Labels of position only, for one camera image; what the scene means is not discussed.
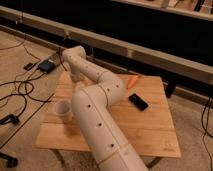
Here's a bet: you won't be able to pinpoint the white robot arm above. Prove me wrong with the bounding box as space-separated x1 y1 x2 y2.
62 46 149 171

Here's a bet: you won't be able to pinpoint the black cable at right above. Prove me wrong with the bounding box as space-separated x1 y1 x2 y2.
200 96 213 171

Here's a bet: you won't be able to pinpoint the orange carrot toy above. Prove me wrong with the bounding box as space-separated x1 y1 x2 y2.
127 75 139 90

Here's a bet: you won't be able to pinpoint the black caster wheel leg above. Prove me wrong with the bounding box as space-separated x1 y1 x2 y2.
0 152 18 168

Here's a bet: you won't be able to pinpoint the small black device on floor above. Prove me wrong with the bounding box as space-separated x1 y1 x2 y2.
24 63 35 71

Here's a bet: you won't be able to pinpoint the black power adapter box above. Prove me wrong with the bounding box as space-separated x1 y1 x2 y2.
38 60 55 73

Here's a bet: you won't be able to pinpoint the black chair base leg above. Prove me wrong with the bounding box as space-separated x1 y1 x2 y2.
0 114 19 125

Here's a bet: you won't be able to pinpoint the long wooden beam rail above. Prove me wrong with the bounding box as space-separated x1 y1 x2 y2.
0 5 213 85

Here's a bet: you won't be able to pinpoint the black smartphone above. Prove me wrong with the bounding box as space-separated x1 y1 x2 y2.
128 94 148 111

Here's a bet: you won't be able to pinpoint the wooden table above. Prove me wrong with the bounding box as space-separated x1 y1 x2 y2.
36 72 181 158

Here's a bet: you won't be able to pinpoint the black floor cables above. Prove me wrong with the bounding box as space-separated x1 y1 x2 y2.
0 33 69 116

